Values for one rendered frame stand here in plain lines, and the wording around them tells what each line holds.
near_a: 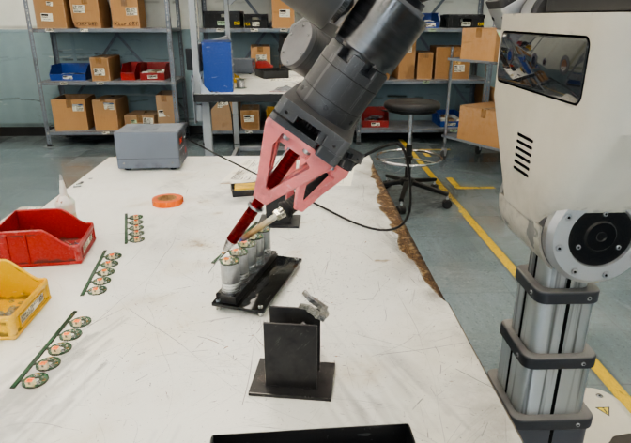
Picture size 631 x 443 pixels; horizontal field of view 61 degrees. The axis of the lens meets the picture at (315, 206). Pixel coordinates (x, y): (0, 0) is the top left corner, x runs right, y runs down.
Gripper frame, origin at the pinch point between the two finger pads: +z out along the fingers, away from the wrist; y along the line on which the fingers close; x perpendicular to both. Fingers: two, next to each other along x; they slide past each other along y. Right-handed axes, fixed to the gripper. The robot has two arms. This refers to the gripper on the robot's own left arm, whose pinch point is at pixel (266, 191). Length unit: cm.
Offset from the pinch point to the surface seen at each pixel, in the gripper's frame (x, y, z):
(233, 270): 2.5, -14.1, 16.6
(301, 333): 10.7, 1.3, 9.3
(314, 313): 10.4, 0.8, 7.0
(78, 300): -11.8, -13.6, 33.0
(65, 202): -27, -36, 37
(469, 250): 102, -208, 42
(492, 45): 75, -366, -53
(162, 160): -24, -76, 37
